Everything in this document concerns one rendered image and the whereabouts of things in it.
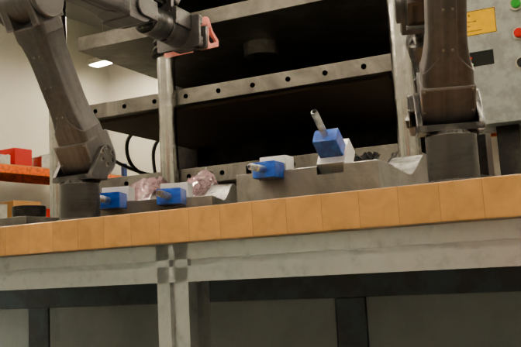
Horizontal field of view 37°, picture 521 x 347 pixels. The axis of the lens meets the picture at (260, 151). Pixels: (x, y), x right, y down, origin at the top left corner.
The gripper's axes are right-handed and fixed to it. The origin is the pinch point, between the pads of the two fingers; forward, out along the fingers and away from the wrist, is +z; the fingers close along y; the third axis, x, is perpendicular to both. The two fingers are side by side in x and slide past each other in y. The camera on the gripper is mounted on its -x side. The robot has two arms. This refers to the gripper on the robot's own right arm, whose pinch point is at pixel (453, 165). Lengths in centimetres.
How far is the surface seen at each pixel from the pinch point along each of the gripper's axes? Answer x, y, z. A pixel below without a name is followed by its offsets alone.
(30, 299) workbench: 8, 84, 15
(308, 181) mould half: -2.4, 24.8, 1.0
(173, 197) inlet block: 5.6, 46.4, -2.1
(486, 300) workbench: 8.9, -2.7, 18.3
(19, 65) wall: -671, 661, 60
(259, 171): 1.3, 31.4, -3.3
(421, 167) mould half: -29.4, 12.6, 11.3
